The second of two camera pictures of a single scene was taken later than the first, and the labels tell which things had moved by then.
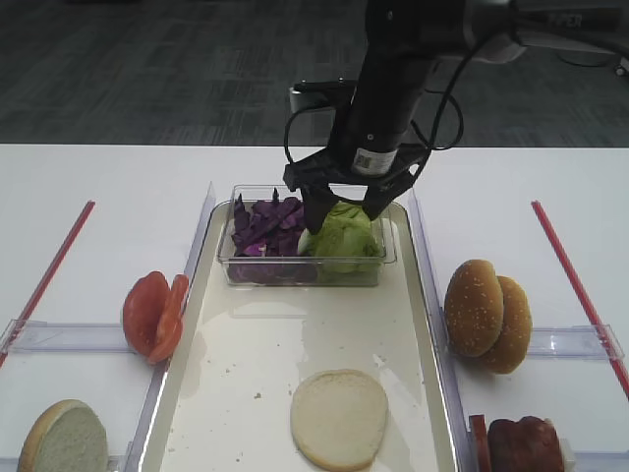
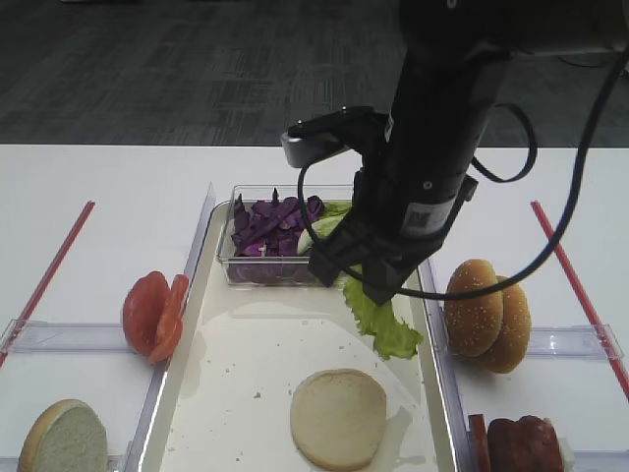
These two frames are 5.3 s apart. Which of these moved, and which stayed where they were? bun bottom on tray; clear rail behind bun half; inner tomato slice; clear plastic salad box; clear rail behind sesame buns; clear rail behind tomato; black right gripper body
Moved: black right gripper body
Stayed: clear rail behind sesame buns; bun bottom on tray; inner tomato slice; clear plastic salad box; clear rail behind bun half; clear rail behind tomato
